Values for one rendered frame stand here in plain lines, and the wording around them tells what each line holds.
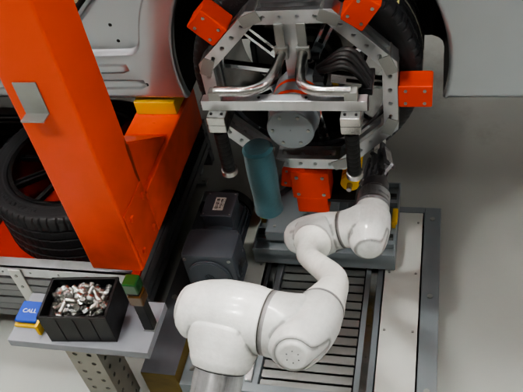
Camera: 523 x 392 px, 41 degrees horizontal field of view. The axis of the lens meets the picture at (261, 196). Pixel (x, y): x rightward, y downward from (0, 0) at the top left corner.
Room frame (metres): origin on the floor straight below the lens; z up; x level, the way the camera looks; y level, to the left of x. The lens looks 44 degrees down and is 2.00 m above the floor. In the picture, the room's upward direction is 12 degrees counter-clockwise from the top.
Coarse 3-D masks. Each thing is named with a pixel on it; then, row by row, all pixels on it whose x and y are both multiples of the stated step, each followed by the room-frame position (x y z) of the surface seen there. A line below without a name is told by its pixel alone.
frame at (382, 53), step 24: (264, 0) 1.64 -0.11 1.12; (288, 0) 1.61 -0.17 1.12; (312, 0) 1.59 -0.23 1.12; (336, 0) 1.58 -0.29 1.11; (240, 24) 1.61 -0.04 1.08; (264, 24) 1.59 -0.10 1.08; (336, 24) 1.52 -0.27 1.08; (216, 48) 1.64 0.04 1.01; (360, 48) 1.51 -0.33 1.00; (384, 48) 1.50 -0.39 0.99; (216, 72) 1.69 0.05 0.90; (384, 72) 1.49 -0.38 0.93; (384, 96) 1.49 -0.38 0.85; (240, 120) 1.68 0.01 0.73; (384, 120) 1.49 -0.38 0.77; (240, 144) 1.63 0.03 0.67; (360, 144) 1.51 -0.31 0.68; (312, 168) 1.56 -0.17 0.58; (336, 168) 1.54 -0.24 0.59
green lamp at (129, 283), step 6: (126, 276) 1.21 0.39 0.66; (132, 276) 1.21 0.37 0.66; (138, 276) 1.21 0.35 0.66; (126, 282) 1.19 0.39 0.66; (132, 282) 1.19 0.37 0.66; (138, 282) 1.19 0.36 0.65; (126, 288) 1.18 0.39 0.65; (132, 288) 1.18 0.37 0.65; (138, 288) 1.18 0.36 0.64; (132, 294) 1.18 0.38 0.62; (138, 294) 1.18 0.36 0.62
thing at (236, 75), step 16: (256, 32) 1.71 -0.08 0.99; (320, 32) 1.65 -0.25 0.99; (240, 48) 1.91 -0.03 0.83; (272, 48) 1.69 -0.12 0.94; (320, 48) 1.65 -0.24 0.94; (224, 64) 1.74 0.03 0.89; (240, 64) 1.73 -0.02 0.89; (256, 64) 1.72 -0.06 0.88; (224, 80) 1.73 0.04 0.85; (240, 80) 1.82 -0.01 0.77; (256, 80) 1.88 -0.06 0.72; (336, 80) 1.63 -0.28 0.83; (352, 80) 1.63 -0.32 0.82; (240, 112) 1.72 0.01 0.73; (256, 112) 1.75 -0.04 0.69; (336, 112) 1.76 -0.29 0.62; (368, 112) 1.64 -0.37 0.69; (256, 128) 1.70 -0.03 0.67; (336, 128) 1.67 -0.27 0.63; (320, 144) 1.64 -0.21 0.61
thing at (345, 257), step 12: (396, 192) 1.82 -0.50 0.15; (396, 204) 1.74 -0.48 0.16; (396, 216) 1.67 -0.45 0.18; (264, 228) 1.74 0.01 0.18; (396, 228) 1.62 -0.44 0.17; (264, 240) 1.71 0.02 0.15; (276, 240) 1.69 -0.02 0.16; (396, 240) 1.59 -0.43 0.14; (264, 252) 1.65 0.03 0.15; (276, 252) 1.64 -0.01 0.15; (288, 252) 1.62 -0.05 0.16; (336, 252) 1.57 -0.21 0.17; (348, 252) 1.56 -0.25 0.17; (384, 252) 1.54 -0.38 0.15; (348, 264) 1.56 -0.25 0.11; (360, 264) 1.54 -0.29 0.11; (372, 264) 1.53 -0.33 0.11; (384, 264) 1.51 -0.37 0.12
